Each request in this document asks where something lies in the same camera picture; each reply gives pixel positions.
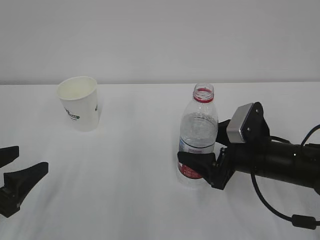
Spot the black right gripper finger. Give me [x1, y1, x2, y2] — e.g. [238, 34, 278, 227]
[177, 151, 218, 187]
[215, 119, 231, 146]

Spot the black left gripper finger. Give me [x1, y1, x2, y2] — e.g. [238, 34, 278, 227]
[0, 146, 20, 168]
[3, 162, 49, 200]

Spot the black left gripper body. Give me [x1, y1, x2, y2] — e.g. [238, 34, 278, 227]
[0, 186, 20, 218]

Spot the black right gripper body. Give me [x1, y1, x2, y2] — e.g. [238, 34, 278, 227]
[210, 136, 247, 190]

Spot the clear plastic water bottle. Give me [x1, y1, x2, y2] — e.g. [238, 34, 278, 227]
[176, 82, 219, 189]

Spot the white paper cup green logo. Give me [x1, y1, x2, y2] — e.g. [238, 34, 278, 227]
[56, 76, 99, 132]

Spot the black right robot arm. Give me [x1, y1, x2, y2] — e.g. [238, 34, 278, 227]
[177, 120, 320, 193]

